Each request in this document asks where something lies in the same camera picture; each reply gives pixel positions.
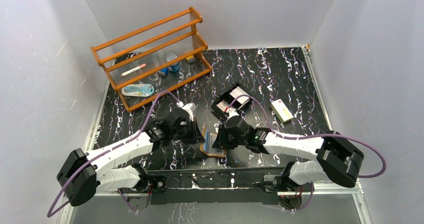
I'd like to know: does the blue white can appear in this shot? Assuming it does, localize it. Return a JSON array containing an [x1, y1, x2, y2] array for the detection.
[[166, 56, 181, 73]]

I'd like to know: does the blue packaged item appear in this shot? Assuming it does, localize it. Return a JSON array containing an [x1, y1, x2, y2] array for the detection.
[[121, 83, 155, 97]]

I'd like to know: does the black card tray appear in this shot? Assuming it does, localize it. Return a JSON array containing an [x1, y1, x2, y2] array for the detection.
[[211, 82, 254, 119]]

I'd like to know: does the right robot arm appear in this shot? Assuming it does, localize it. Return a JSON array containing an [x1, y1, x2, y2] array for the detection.
[[212, 114, 364, 192]]

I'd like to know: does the white card stack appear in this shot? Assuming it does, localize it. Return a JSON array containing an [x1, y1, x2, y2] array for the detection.
[[229, 86, 250, 105], [216, 100, 232, 113]]

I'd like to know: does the orange card holder wallet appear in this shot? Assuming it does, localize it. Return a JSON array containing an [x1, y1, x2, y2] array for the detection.
[[200, 127, 226, 158]]

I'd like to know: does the white pink pen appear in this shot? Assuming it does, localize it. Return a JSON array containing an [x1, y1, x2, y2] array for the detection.
[[121, 63, 146, 77]]

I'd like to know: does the small blue block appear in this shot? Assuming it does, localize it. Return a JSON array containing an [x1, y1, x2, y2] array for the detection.
[[157, 68, 169, 77]]

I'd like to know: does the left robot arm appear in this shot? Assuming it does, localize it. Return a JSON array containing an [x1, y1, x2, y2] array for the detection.
[[56, 103, 205, 207]]

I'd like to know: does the white box with red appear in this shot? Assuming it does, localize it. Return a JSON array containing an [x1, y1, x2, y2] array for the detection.
[[270, 99, 294, 123]]

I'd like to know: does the small grey yellow block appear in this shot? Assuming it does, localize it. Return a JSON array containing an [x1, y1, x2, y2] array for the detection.
[[185, 55, 196, 64]]

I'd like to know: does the orange wooden shelf rack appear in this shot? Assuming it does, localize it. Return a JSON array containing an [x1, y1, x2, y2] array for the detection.
[[90, 6, 212, 112]]

